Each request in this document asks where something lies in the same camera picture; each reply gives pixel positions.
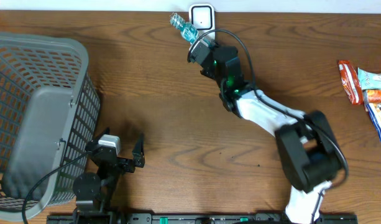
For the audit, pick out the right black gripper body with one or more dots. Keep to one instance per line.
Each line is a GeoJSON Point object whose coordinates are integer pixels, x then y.
{"type": "Point", "coordinates": [211, 73]}

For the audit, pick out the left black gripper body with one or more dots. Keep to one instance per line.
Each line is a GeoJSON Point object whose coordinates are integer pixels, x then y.
{"type": "Point", "coordinates": [107, 172]}

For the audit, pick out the teal Listerine mouthwash bottle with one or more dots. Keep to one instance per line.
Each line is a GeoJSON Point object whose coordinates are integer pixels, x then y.
{"type": "Point", "coordinates": [189, 32]}

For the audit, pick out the red snack bar wrapper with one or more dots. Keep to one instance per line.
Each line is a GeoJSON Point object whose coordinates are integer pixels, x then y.
{"type": "Point", "coordinates": [350, 82]}

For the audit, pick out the light blue wipes pack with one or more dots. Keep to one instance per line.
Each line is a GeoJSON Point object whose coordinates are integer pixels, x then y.
{"type": "Point", "coordinates": [368, 80]}

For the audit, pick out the orange small box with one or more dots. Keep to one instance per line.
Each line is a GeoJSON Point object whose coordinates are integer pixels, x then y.
{"type": "Point", "coordinates": [371, 96]}

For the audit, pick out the yellow snack bag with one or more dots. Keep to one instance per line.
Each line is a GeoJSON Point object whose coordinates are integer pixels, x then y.
{"type": "Point", "coordinates": [374, 110]}

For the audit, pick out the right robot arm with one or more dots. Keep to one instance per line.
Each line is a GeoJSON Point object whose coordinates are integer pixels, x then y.
{"type": "Point", "coordinates": [308, 151]}

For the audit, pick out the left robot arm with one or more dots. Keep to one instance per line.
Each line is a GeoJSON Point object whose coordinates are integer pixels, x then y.
{"type": "Point", "coordinates": [94, 190]}

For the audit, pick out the white barcode scanner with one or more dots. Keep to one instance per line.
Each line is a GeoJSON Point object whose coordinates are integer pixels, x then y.
{"type": "Point", "coordinates": [202, 17]}

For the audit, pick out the grey plastic shopping basket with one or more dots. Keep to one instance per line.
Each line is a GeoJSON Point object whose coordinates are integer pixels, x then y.
{"type": "Point", "coordinates": [48, 113]}

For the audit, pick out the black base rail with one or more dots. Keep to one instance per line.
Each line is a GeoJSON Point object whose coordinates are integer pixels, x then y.
{"type": "Point", "coordinates": [147, 218]}

